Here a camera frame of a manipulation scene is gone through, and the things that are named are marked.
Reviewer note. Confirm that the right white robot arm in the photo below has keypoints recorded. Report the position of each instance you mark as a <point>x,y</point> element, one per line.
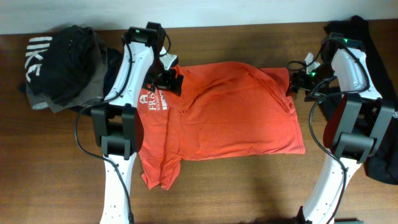
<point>356,128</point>

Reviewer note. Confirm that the red polo shirt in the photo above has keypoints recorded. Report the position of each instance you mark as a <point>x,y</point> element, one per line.
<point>227,109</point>

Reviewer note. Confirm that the black garment at right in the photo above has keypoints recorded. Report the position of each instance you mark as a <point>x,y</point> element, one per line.
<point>381,167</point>

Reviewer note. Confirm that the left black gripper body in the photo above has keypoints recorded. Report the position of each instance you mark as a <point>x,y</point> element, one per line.
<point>157,73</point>

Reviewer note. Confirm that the black Nike shirt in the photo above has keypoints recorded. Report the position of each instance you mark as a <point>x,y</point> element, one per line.
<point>60,66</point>

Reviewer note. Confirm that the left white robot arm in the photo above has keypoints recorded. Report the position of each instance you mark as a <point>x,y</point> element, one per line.
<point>117,125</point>

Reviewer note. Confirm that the navy folded shirt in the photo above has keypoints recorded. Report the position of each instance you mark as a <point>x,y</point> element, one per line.
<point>110,74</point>

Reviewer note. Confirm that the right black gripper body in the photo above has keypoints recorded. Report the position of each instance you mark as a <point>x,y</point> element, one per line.
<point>311,83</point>

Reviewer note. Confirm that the grey folded shirt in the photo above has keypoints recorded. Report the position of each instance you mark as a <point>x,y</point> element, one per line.
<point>40,102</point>

